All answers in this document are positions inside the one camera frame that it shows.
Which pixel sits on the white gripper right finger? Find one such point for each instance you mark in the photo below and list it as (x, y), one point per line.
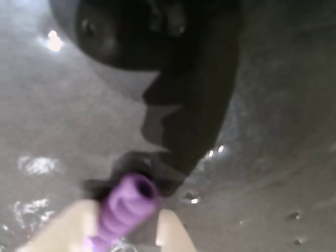
(172, 233)

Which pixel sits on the black table mat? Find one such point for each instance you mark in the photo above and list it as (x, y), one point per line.
(52, 118)

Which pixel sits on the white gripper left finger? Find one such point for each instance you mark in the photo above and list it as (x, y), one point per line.
(65, 231)

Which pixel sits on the purple ribbed pen grip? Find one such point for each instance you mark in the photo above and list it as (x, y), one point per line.
(123, 207)

